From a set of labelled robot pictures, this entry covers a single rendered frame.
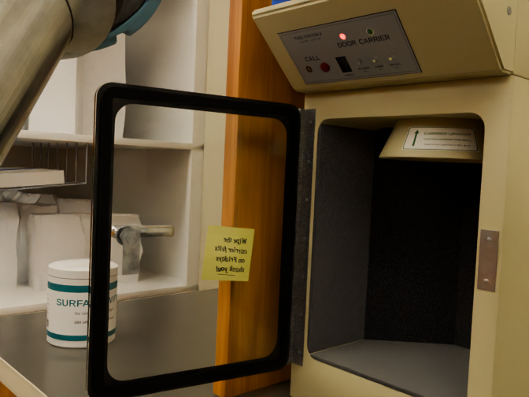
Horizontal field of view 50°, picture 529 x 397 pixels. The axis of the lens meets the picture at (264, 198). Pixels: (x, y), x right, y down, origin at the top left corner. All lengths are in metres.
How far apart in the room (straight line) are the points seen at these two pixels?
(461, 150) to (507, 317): 0.21
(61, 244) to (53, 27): 1.44
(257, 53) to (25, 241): 1.12
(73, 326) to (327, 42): 0.70
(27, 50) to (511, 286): 0.59
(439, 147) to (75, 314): 0.72
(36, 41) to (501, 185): 0.54
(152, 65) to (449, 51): 1.50
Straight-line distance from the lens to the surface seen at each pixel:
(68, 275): 1.13
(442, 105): 0.74
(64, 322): 1.15
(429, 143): 0.77
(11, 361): 1.11
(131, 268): 0.73
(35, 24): 0.29
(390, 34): 0.71
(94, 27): 0.33
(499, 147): 0.70
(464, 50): 0.68
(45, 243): 1.71
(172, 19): 2.01
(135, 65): 2.18
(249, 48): 0.88
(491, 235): 0.70
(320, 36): 0.77
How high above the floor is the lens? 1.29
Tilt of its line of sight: 3 degrees down
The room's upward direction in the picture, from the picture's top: 3 degrees clockwise
